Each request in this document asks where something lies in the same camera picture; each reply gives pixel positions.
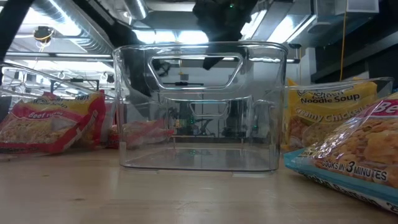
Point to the red beef ramen pack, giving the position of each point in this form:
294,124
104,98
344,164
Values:
146,133
46,127

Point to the grey horizontal pipe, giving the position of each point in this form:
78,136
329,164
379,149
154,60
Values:
62,56

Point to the blue-edged ramen pack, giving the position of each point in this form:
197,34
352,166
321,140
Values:
357,149

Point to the black round ceiling device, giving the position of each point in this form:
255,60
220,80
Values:
43,34

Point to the black aluminium rail frame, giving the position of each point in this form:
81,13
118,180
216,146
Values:
12,25

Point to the white ceiling unit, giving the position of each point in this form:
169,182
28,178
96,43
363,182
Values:
345,12

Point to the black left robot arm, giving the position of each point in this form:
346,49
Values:
138,74

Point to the yellow creamy chicken ramen pack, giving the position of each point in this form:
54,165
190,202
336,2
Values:
326,109

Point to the ceiling light panel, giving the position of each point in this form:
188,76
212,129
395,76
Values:
174,36

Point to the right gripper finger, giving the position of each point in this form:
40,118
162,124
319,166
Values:
211,63

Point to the silver round ventilation duct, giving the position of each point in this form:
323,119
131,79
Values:
77,28
135,7

